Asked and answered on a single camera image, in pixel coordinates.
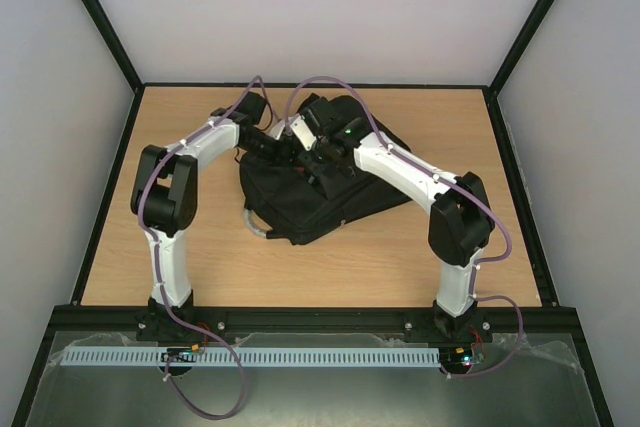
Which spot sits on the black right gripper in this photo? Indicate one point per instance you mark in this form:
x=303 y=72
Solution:
x=310 y=161

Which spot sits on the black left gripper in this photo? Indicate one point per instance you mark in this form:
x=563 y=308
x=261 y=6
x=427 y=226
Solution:
x=285 y=160

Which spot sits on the black student bag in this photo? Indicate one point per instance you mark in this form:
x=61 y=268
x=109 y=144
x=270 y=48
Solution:
x=280 y=204

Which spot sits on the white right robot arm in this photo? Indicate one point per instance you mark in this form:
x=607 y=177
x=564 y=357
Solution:
x=460 y=218

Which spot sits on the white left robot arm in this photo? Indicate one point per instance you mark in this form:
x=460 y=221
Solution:
x=165 y=193

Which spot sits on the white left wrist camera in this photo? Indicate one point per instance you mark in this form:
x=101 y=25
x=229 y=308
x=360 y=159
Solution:
x=280 y=131

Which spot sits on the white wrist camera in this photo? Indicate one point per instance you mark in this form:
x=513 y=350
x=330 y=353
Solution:
x=296 y=126
x=280 y=131

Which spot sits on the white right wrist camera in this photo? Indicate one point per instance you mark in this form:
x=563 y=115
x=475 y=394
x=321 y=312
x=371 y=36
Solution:
x=296 y=126

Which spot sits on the light blue cable duct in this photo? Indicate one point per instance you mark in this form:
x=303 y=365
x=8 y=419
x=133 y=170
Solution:
x=252 y=357

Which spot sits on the black front mounting rail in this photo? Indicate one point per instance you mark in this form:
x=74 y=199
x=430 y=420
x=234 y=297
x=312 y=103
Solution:
x=414 y=325

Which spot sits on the black left frame post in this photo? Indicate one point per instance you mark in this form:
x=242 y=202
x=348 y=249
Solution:
x=100 y=19

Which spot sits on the black frame post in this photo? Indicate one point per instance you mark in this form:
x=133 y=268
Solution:
x=519 y=46
x=100 y=19

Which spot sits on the black right frame post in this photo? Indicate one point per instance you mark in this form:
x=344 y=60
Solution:
x=519 y=46

